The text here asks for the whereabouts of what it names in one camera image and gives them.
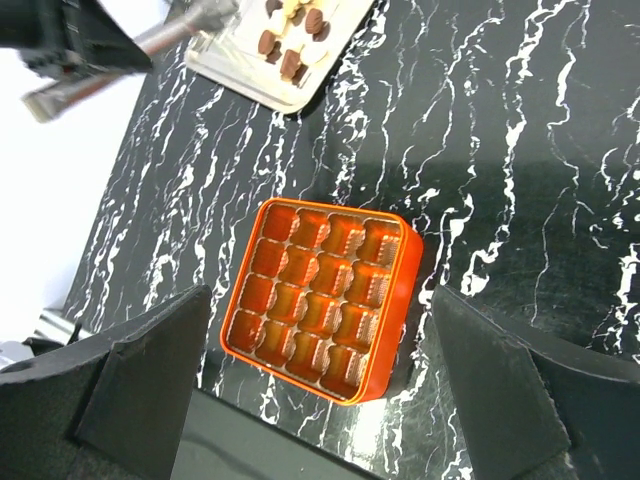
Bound dark square chocolate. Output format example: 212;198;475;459
280;49;301;80

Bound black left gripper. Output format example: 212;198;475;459
1;0;152;78

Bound white oval chocolate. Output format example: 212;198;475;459
300;43;327;66

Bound silver metal tongs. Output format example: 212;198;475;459
22;1;238;123

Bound dark round chocolate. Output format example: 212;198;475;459
257;29;276;56

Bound dark shell chocolate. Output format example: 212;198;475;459
305;8;324;35

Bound silver metal tray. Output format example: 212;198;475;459
185;1;373;114

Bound orange chocolate box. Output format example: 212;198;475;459
220;198;423;406

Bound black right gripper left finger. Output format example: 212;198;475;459
1;285;210;479

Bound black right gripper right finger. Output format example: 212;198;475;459
432;285;639;479

